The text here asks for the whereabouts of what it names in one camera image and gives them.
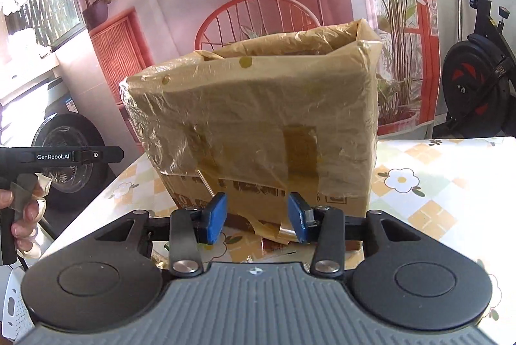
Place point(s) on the cardboard box with plastic liner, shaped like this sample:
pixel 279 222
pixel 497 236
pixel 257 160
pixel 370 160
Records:
pixel 250 119

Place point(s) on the person's left hand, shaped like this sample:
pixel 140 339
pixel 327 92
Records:
pixel 30 214

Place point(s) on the black exercise bike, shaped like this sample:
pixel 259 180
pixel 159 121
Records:
pixel 471 75

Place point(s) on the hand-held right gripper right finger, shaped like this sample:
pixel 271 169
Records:
pixel 299 218

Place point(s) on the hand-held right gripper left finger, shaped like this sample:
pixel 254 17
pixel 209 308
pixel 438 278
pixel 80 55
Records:
pixel 213 218

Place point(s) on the white perforated plastic panel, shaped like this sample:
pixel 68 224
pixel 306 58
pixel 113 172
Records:
pixel 14 308

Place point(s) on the floral checked tablecloth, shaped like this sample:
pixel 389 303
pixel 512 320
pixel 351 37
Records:
pixel 435 183

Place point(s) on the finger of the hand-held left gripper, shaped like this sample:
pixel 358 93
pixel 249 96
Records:
pixel 105 154

